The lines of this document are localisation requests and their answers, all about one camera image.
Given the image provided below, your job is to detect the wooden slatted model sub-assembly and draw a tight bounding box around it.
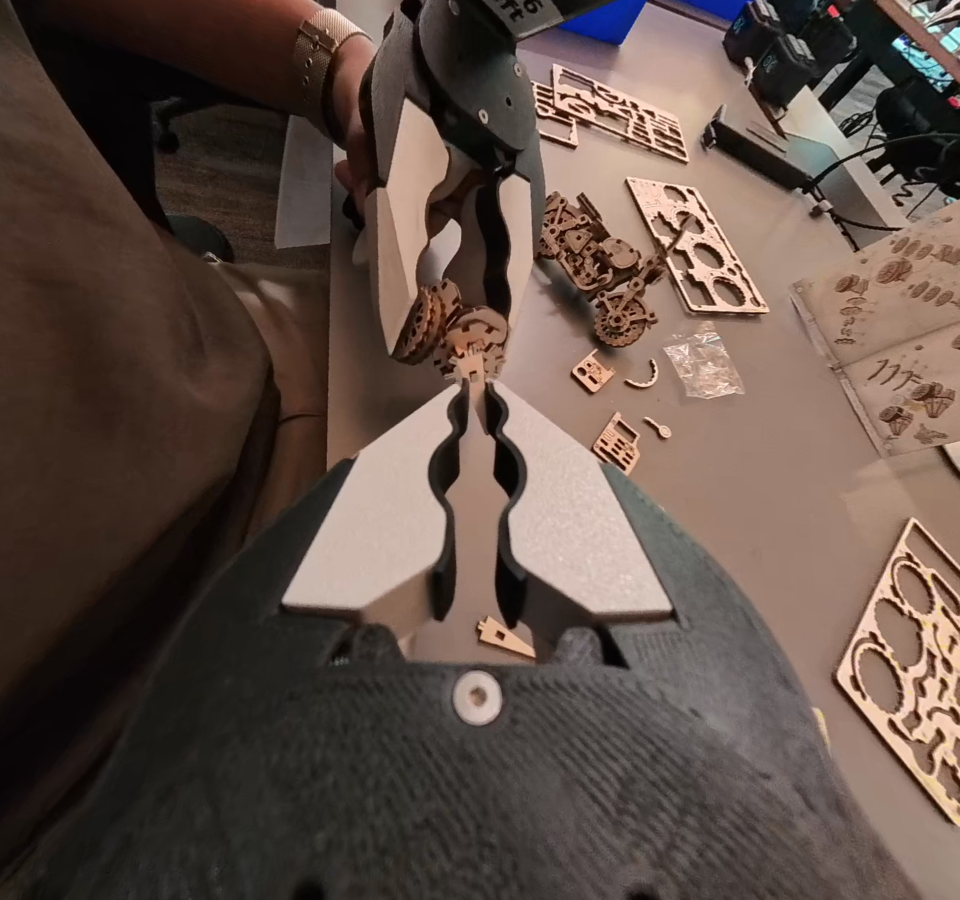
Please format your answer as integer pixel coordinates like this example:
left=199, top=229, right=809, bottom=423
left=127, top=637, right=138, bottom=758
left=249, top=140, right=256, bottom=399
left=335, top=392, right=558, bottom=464
left=391, top=279, right=513, bottom=391

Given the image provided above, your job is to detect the small slotted wooden frame piece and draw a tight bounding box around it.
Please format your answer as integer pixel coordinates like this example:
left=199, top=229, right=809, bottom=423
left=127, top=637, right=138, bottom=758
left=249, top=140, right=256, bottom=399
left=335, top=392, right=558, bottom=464
left=591, top=411, right=642, bottom=475

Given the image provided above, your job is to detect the black chair base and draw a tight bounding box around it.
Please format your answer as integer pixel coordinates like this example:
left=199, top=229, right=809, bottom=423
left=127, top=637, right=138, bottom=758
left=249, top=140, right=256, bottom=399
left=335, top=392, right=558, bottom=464
left=150, top=96, right=235, bottom=265

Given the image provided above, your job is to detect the person's left hand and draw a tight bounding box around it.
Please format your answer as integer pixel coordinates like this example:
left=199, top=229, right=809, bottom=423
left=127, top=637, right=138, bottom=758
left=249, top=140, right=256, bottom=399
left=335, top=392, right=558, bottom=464
left=330, top=52, right=380, bottom=265

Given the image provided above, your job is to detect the printed instruction booklet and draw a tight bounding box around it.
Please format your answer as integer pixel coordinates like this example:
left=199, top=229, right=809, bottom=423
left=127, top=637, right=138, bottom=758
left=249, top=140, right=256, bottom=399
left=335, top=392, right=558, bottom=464
left=791, top=201, right=960, bottom=460

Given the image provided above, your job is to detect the triangular wooden piece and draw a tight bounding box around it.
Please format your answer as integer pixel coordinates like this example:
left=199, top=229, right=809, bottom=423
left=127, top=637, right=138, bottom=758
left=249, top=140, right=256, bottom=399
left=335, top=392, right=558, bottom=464
left=475, top=616, right=537, bottom=659

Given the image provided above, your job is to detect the person's left forearm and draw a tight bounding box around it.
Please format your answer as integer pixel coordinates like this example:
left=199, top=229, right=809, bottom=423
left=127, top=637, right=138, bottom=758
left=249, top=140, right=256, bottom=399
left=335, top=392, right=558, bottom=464
left=41, top=0, right=361, bottom=139

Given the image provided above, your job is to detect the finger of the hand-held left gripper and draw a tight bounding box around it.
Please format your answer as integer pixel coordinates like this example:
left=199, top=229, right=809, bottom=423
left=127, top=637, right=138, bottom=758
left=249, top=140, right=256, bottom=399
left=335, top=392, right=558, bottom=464
left=463, top=167, right=537, bottom=332
left=371, top=99, right=483, bottom=358

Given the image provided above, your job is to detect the grey desk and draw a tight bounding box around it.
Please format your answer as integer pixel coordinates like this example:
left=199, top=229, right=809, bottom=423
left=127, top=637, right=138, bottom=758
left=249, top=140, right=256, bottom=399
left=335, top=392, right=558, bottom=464
left=327, top=0, right=960, bottom=900

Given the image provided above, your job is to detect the wooden motorcycle model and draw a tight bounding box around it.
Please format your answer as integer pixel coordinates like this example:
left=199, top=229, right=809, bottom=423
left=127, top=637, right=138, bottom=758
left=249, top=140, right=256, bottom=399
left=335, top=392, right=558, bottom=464
left=534, top=191, right=667, bottom=351

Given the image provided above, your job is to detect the small clear plastic bag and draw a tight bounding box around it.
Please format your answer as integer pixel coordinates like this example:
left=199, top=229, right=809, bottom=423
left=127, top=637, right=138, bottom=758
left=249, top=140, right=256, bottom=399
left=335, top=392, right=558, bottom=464
left=663, top=321, right=747, bottom=400

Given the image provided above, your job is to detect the wooden sheet with oval cutouts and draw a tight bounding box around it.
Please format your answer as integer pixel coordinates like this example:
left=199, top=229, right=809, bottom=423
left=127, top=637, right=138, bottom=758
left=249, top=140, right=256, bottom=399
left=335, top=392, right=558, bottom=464
left=834, top=516, right=960, bottom=827

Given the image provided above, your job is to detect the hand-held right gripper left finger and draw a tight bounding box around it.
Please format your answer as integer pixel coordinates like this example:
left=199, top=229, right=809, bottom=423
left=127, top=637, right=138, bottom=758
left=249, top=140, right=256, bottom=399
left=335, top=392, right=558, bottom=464
left=281, top=382, right=471, bottom=655

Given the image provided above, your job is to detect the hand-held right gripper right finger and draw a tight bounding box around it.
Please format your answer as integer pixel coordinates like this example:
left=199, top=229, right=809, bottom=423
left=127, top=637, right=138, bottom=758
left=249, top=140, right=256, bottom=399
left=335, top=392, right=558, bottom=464
left=485, top=381, right=674, bottom=657

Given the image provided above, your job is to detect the wooden sheet with mixed cutouts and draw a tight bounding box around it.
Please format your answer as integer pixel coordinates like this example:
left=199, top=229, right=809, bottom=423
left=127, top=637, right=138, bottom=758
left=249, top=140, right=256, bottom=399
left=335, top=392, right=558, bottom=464
left=531, top=64, right=691, bottom=166

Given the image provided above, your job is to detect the black cable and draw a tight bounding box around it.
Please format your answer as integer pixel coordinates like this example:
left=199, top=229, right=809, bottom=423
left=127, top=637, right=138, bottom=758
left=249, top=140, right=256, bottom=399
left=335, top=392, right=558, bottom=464
left=806, top=131, right=960, bottom=220

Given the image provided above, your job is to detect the square wooden piece with holes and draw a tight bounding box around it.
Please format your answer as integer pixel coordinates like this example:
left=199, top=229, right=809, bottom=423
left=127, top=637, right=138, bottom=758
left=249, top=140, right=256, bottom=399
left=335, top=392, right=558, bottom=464
left=570, top=349, right=617, bottom=395

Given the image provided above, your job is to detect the gold mesh wristwatch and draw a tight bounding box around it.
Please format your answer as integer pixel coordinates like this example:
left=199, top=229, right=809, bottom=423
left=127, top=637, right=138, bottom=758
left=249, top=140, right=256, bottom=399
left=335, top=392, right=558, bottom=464
left=291, top=9, right=374, bottom=139

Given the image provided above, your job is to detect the wooden sheet with round cutouts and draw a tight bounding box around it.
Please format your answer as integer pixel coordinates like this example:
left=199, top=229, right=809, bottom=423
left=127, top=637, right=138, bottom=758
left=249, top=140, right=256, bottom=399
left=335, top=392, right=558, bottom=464
left=624, top=177, right=772, bottom=317

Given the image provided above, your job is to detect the white paper sheet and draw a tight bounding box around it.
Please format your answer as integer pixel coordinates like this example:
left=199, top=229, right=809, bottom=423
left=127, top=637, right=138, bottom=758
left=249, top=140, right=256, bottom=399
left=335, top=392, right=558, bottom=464
left=274, top=118, right=336, bottom=250

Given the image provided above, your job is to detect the black battery pack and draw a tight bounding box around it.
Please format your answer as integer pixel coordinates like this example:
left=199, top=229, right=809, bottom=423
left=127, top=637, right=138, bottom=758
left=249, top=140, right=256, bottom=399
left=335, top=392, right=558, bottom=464
left=722, top=0, right=787, bottom=67
left=752, top=33, right=820, bottom=107

